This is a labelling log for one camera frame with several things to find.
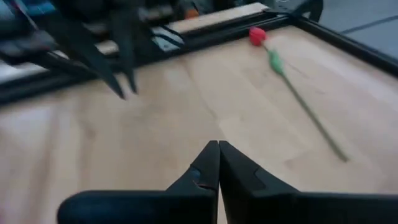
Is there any black aluminium table frame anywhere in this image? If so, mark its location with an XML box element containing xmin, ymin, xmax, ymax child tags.
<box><xmin>0</xmin><ymin>0</ymin><xmax>398</xmax><ymax>106</ymax></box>

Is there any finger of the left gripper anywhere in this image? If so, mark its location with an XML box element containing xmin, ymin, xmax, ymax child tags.
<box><xmin>110</xmin><ymin>11</ymin><xmax>138</xmax><ymax>94</ymax></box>
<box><xmin>49</xmin><ymin>18</ymin><xmax>127</xmax><ymax>100</ymax></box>

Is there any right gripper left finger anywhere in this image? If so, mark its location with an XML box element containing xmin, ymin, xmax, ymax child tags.
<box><xmin>57</xmin><ymin>140</ymin><xmax>221</xmax><ymax>224</ymax></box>

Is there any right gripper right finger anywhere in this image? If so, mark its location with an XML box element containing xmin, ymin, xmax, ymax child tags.
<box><xmin>219</xmin><ymin>140</ymin><xmax>398</xmax><ymax>224</ymax></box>

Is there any red artificial tulip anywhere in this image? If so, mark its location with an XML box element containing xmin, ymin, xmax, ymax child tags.
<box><xmin>248</xmin><ymin>26</ymin><xmax>349</xmax><ymax>163</ymax></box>

